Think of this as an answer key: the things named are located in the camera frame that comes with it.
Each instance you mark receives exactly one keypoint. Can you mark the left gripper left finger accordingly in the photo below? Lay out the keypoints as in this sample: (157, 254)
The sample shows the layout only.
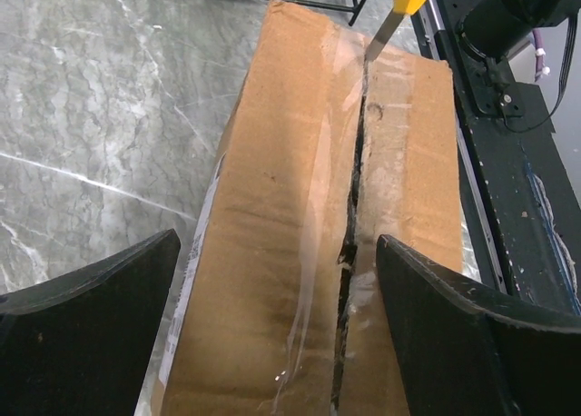
(80, 344)

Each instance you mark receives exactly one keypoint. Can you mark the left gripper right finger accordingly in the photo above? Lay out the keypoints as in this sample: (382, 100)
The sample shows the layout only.
(466, 349)

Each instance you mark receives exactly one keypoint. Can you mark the brown cardboard express box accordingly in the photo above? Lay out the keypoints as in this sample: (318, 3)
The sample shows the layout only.
(281, 311)

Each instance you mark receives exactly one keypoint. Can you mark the yellow utility knife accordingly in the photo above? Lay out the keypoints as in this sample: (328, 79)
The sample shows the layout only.
(399, 11)

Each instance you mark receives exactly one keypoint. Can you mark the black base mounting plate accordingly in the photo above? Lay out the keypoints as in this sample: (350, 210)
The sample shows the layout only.
(531, 207)

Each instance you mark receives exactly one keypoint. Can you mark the aluminium rail frame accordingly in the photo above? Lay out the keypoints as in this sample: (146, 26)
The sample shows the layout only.
(483, 244)

